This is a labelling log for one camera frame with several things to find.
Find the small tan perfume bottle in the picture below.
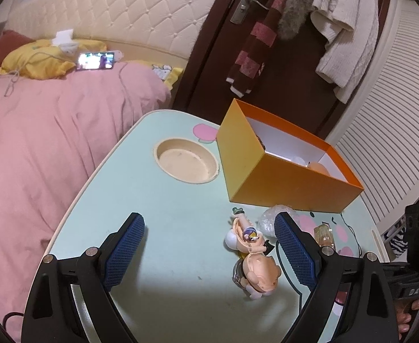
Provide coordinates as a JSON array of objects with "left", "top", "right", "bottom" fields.
[{"left": 314, "top": 222, "right": 336, "bottom": 249}]

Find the white slatted wardrobe door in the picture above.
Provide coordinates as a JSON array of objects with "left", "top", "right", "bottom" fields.
[{"left": 325, "top": 0, "right": 419, "bottom": 236}]

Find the smartphone with lit screen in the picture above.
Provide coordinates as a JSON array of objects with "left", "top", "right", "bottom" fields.
[{"left": 75, "top": 51, "right": 116, "bottom": 71}]

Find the yellow cartoon bed sheet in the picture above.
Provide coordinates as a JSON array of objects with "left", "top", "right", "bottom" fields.
[{"left": 152, "top": 63, "right": 183, "bottom": 88}]

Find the silver door handle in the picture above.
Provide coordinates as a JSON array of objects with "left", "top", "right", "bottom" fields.
[{"left": 230, "top": 0, "right": 269, "bottom": 25}]

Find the dusty red pillow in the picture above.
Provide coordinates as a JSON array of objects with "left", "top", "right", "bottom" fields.
[{"left": 0, "top": 30, "right": 35, "bottom": 78}]

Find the orange cardboard box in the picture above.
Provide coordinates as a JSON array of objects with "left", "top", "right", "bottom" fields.
[{"left": 217, "top": 98, "right": 364, "bottom": 212}]

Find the white charging cable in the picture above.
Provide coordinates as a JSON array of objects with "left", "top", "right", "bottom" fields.
[{"left": 3, "top": 51, "right": 58, "bottom": 97}]

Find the grey fur collar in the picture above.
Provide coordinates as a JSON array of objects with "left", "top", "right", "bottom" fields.
[{"left": 278, "top": 0, "right": 315, "bottom": 41}]

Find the pink blanket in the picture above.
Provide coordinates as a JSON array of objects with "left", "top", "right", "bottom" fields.
[{"left": 0, "top": 61, "right": 172, "bottom": 343}]

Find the cream tufted headboard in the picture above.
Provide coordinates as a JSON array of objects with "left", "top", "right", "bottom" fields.
[{"left": 6, "top": 0, "right": 219, "bottom": 68}]

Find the dark brown door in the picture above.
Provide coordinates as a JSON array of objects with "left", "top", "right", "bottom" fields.
[{"left": 174, "top": 0, "right": 386, "bottom": 140}]

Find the clear plastic bag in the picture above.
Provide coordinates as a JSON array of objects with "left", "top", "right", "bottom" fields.
[{"left": 257, "top": 204, "right": 299, "bottom": 238}]

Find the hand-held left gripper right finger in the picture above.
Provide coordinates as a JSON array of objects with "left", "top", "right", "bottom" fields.
[{"left": 274, "top": 212, "right": 399, "bottom": 343}]

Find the light green cartoon desktop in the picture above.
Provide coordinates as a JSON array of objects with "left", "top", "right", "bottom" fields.
[{"left": 41, "top": 109, "right": 390, "bottom": 343}]

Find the peach round toy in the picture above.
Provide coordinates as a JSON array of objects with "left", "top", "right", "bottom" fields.
[{"left": 306, "top": 162, "right": 331, "bottom": 176}]

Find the yellow pillow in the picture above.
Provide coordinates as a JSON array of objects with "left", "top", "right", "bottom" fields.
[{"left": 0, "top": 39, "right": 108, "bottom": 78}]

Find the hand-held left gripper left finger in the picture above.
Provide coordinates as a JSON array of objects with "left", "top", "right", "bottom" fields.
[{"left": 21, "top": 212, "right": 146, "bottom": 343}]

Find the cartoon toy figure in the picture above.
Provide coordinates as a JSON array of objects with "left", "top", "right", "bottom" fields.
[{"left": 224, "top": 207, "right": 279, "bottom": 301}]

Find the zebra print cloth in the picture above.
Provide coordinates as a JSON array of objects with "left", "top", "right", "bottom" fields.
[{"left": 382, "top": 218, "right": 408, "bottom": 261}]

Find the white tissue box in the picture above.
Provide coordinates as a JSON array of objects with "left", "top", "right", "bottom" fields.
[{"left": 50, "top": 29, "right": 79, "bottom": 55}]

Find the black cable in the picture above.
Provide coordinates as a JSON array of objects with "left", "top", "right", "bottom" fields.
[{"left": 2, "top": 311, "right": 26, "bottom": 336}]

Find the person's right hand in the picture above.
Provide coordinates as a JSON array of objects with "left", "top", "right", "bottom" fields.
[{"left": 396, "top": 295, "right": 419, "bottom": 343}]

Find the white knit sweater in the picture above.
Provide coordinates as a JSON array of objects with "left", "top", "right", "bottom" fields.
[{"left": 309, "top": 0, "right": 379, "bottom": 104}]

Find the maroon pink striped scarf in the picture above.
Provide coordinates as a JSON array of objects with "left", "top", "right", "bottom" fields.
[{"left": 225, "top": 0, "right": 296, "bottom": 98}]

